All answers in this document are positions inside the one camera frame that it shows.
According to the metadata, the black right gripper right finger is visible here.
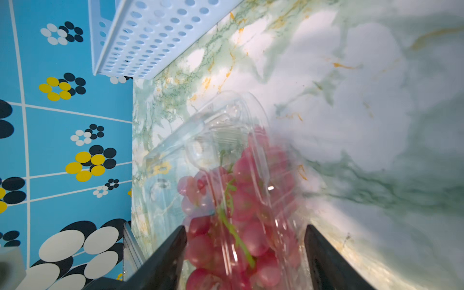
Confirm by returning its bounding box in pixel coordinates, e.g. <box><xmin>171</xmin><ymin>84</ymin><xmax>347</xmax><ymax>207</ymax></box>
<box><xmin>304</xmin><ymin>225</ymin><xmax>366</xmax><ymax>290</ymax></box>

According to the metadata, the aluminium front rail frame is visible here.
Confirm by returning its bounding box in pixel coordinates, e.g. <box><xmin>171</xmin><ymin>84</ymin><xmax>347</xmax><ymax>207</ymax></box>
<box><xmin>123</xmin><ymin>222</ymin><xmax>146</xmax><ymax>282</ymax></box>

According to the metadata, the red grape bunch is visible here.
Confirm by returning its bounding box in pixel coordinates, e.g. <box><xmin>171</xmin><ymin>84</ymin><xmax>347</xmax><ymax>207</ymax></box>
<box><xmin>177</xmin><ymin>126</ymin><xmax>301</xmax><ymax>290</ymax></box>

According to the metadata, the light blue perforated plastic basket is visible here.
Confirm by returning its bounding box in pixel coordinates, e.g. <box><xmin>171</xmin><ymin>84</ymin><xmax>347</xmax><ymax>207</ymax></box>
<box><xmin>88</xmin><ymin>0</ymin><xmax>240</xmax><ymax>79</ymax></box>

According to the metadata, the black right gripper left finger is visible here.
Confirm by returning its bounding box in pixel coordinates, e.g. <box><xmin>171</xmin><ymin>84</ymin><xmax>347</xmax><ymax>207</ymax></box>
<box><xmin>85</xmin><ymin>225</ymin><xmax>187</xmax><ymax>290</ymax></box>

